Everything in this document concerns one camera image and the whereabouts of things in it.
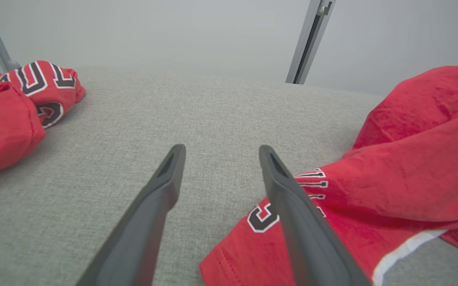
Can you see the red basketball jersey white sleeves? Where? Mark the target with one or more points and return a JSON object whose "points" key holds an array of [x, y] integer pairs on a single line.
{"points": [[412, 159]]}

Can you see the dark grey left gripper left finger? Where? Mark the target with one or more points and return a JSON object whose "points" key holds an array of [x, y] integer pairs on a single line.
{"points": [[145, 230]]}

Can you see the grey door frame post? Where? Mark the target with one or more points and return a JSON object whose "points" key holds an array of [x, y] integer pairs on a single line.
{"points": [[306, 43]]}

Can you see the crumpled red white garment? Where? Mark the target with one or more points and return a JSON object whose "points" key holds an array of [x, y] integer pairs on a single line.
{"points": [[6, 119]]}

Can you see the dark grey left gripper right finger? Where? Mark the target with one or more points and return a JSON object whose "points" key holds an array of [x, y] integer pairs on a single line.
{"points": [[304, 238]]}

